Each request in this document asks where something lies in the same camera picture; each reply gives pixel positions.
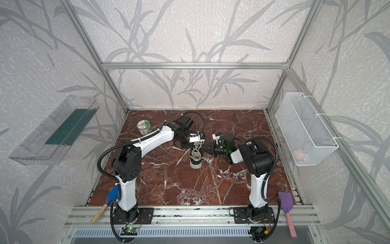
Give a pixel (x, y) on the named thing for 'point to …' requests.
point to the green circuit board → (129, 231)
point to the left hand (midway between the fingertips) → (193, 138)
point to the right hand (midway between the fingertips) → (201, 143)
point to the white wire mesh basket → (308, 141)
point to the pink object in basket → (299, 153)
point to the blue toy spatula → (113, 195)
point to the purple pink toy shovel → (287, 202)
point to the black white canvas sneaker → (196, 157)
